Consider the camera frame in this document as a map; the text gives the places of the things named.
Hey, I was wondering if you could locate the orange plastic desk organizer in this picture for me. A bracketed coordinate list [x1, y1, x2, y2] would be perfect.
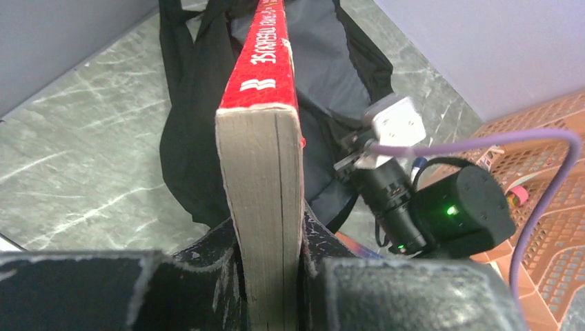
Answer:
[429, 89, 585, 331]

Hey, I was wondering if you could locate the black student backpack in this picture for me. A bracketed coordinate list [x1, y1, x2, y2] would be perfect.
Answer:
[158, 0, 395, 234]

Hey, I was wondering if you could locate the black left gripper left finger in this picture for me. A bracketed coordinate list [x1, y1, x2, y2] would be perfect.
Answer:
[0, 218, 248, 331]

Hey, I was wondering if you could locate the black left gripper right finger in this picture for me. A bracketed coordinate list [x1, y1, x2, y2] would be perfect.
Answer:
[299, 203, 528, 331]

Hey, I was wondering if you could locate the sunset cover book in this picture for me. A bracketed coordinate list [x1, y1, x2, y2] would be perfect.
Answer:
[335, 232, 383, 259]

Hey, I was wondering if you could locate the red treehouse book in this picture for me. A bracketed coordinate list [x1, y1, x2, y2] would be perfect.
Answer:
[215, 1, 304, 330]

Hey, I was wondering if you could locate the blue capped marker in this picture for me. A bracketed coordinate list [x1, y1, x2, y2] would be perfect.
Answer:
[410, 157, 428, 181]

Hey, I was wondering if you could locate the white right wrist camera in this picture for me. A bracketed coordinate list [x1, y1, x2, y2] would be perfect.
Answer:
[334, 93, 426, 174]

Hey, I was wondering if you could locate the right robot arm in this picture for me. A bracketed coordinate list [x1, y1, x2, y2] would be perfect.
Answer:
[348, 157, 516, 259]

